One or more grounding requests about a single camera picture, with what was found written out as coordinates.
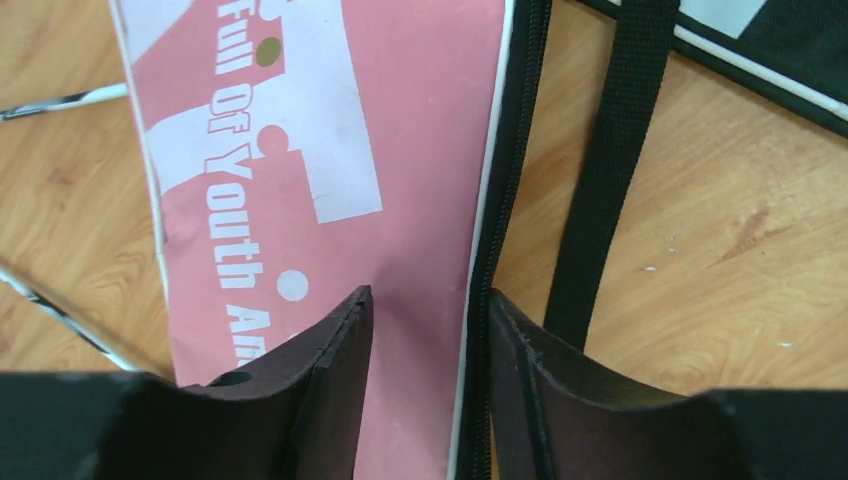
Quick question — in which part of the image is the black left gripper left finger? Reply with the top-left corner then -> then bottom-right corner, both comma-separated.
1,286 -> 374,479

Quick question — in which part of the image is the white silver racket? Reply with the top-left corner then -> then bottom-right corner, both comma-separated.
1,268 -> 142,372

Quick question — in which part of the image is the black silver racket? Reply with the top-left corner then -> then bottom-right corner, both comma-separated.
1,83 -> 128,122

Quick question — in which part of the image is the black racket cover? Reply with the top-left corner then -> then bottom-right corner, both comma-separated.
544,1 -> 847,349

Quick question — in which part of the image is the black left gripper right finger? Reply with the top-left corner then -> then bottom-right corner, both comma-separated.
489,292 -> 847,479

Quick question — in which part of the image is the pink racket cover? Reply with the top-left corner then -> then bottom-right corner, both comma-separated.
109,0 -> 554,480

